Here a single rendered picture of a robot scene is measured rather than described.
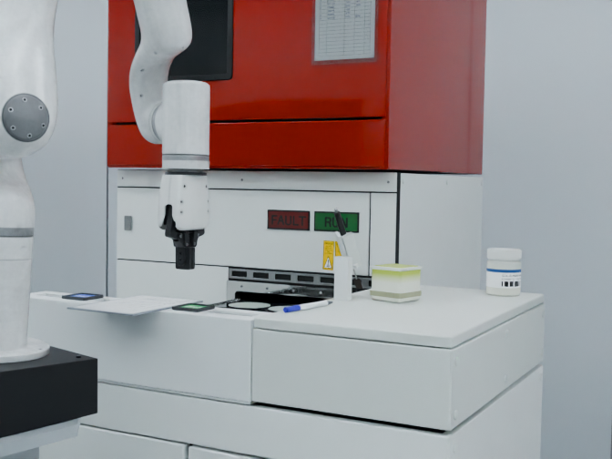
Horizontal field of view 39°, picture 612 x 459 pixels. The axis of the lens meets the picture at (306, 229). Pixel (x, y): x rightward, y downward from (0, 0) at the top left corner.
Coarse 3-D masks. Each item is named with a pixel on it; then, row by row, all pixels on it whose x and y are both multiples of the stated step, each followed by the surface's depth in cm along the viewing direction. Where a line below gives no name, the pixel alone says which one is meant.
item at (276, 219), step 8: (272, 216) 215; (280, 216) 214; (288, 216) 213; (296, 216) 212; (304, 216) 211; (272, 224) 215; (280, 224) 214; (288, 224) 213; (296, 224) 212; (304, 224) 211
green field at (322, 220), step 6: (318, 216) 209; (324, 216) 208; (330, 216) 208; (342, 216) 206; (348, 216) 205; (354, 216) 205; (318, 222) 209; (324, 222) 208; (330, 222) 208; (336, 222) 207; (348, 222) 206; (354, 222) 205; (318, 228) 209; (324, 228) 208; (330, 228) 208; (336, 228) 207; (348, 228) 206; (354, 228) 205
